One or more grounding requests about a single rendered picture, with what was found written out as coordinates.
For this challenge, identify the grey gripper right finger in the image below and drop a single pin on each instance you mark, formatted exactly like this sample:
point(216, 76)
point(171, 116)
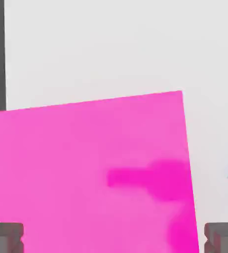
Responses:
point(223, 239)

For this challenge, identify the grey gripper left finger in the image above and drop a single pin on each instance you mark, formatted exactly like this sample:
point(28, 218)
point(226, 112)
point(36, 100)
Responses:
point(4, 238)

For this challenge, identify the large pink box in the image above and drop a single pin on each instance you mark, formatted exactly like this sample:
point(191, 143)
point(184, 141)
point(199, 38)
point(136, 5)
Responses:
point(86, 177)

